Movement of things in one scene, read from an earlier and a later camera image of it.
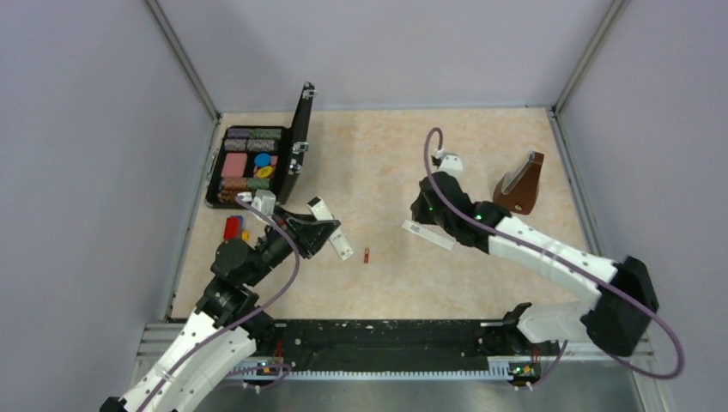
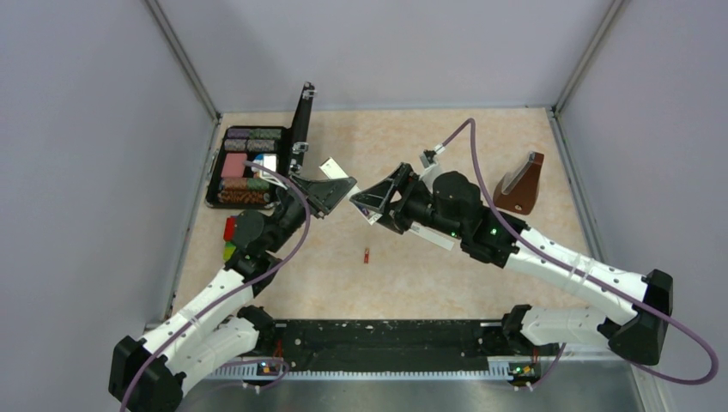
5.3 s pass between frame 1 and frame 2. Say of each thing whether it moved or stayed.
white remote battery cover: stayed
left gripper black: moved
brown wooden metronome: stayed
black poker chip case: stayed
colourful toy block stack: stayed
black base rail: stayed
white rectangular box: moved
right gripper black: moved
